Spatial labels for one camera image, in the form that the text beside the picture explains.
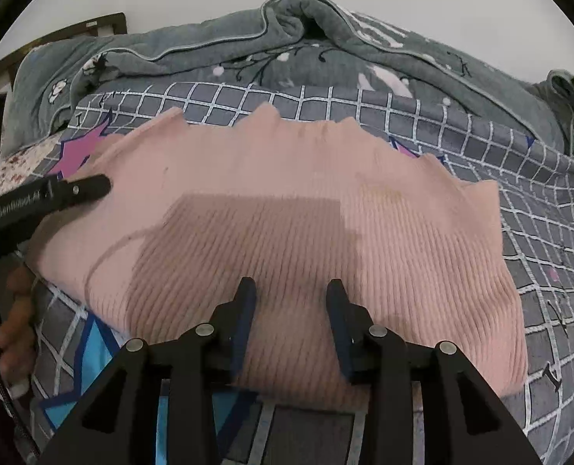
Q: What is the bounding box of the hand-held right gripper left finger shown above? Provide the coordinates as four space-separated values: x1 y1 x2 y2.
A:
40 277 259 465

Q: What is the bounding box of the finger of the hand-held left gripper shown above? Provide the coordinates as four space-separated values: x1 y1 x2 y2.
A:
49 174 112 211

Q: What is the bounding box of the grey checked star blanket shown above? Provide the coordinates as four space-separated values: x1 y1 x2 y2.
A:
30 80 574 465

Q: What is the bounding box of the grey fleece quilt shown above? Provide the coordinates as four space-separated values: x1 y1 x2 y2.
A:
3 0 574 156

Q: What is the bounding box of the person's left hand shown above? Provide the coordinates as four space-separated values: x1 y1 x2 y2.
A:
0 266 38 393

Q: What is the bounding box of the floral bed sheet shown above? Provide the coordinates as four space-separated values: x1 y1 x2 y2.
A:
0 133 62 199

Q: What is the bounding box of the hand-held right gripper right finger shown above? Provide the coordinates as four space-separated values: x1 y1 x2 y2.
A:
326 278 542 465

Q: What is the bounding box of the dark wooden headboard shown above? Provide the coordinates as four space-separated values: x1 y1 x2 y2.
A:
0 12 128 93

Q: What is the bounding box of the pink ribbed sweater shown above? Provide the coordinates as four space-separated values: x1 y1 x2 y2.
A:
25 104 530 405

